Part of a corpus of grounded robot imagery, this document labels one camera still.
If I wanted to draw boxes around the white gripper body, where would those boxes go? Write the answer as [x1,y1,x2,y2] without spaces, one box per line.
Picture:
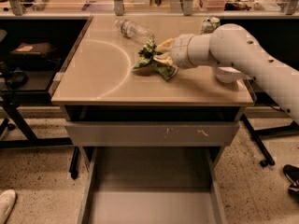
[170,34,195,69]

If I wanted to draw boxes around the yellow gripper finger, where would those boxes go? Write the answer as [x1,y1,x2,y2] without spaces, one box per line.
[155,38,175,53]
[153,56,177,68]

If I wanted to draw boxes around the green jalapeno chip bag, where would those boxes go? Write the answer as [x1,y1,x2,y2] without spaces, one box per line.
[133,35,178,81]

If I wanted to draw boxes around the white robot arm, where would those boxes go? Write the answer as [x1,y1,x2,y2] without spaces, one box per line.
[156,23,299,122]

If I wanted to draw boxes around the grey open middle drawer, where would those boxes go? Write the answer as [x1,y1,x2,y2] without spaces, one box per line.
[76,146,228,224]

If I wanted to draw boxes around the grey closed top drawer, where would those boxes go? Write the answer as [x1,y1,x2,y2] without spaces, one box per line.
[65,121,239,147]

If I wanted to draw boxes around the clear plastic water bottle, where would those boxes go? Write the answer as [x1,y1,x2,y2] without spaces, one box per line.
[115,19,153,44]

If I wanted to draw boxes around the green drink can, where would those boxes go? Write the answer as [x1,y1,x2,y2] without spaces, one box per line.
[200,17,221,35]

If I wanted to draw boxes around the white bowl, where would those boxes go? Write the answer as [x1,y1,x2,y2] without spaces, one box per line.
[213,67,244,83]

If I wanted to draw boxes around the black case with label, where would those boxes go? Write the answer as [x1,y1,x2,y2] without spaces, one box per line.
[9,43,55,59]

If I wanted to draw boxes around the black headphones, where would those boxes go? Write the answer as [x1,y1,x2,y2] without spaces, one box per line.
[4,70,28,90]

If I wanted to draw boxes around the black shoe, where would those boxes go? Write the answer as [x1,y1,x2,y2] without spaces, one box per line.
[283,164,299,194]

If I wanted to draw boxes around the white shoe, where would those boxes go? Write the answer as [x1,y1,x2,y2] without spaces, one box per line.
[0,189,16,224]

